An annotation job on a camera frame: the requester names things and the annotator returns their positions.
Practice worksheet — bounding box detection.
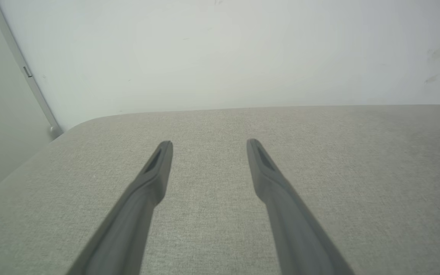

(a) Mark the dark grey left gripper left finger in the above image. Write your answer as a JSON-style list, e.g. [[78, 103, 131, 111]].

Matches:
[[66, 140, 174, 275]]

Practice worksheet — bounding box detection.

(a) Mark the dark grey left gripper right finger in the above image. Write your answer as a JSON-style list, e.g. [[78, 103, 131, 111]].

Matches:
[[246, 138, 355, 275]]

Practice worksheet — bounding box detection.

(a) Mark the grey metal wall strip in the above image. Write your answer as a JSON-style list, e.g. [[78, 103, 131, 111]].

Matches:
[[0, 0, 64, 140]]

